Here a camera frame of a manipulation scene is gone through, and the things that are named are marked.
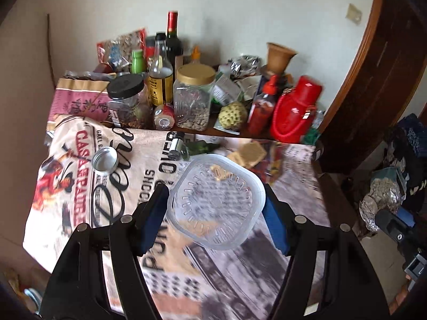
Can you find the yellow nozzle bottle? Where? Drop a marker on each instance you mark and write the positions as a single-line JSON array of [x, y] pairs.
[[196, 55]]

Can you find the dark wine bottle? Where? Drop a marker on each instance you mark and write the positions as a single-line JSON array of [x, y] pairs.
[[173, 43]]

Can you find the crumpled foil bundle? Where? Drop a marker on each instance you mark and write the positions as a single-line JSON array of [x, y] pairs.
[[383, 190]]

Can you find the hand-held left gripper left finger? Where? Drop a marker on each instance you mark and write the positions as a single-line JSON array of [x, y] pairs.
[[155, 220]]

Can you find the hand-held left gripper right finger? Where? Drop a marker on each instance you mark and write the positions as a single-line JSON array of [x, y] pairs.
[[277, 226]]

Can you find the wooden table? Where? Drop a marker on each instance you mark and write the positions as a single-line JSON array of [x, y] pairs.
[[333, 193]]

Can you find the dark green wrapper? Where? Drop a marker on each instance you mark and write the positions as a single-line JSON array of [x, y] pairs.
[[201, 147]]

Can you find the red sauce bottle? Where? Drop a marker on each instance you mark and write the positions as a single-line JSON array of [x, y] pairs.
[[262, 110]]

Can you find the red thermos jug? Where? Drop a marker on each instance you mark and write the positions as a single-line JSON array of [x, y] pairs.
[[293, 113]]

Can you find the beige light switch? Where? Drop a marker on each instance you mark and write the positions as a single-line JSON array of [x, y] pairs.
[[353, 13]]

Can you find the small red can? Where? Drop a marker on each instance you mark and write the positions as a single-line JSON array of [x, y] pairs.
[[164, 116]]

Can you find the brown door frame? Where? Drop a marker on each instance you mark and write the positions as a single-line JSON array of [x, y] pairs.
[[363, 66]]

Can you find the silver foil bag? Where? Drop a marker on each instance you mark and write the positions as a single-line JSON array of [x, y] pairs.
[[243, 65]]

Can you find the small silver metal lid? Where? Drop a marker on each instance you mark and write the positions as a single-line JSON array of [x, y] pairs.
[[105, 160]]

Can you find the yellow sponge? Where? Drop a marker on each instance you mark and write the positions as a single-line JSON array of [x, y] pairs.
[[250, 153]]

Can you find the printed tablecloth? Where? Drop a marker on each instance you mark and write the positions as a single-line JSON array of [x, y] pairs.
[[83, 206]]

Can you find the green custard apple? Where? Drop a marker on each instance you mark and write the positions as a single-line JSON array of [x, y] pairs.
[[233, 116]]

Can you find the gold lid jar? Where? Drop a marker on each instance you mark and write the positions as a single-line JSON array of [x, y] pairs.
[[193, 103]]

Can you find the clear yellow label bottle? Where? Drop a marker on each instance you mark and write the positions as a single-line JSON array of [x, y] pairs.
[[160, 80]]

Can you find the dark wooden door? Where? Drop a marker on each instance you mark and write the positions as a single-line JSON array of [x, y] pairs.
[[393, 56]]

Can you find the red nut snack bag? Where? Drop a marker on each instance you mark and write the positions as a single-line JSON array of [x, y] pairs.
[[123, 48]]

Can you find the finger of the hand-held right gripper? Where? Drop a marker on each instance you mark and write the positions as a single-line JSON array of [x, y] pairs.
[[397, 231], [407, 217]]

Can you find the clear plastic container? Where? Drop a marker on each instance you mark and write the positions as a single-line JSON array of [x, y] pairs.
[[216, 203]]

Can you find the black lid jar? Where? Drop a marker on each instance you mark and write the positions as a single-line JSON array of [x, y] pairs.
[[126, 103]]

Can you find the black cloth white triangles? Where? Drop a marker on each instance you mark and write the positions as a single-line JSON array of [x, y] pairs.
[[410, 146]]

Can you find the pink printed bag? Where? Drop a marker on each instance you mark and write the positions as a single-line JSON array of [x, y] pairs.
[[73, 96]]

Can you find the green capped bottle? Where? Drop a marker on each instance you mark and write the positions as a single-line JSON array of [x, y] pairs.
[[138, 61]]

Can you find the white green label packet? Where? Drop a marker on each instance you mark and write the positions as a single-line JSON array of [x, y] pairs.
[[227, 90]]

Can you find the terracotta pot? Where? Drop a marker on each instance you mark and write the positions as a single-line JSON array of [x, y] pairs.
[[280, 56]]

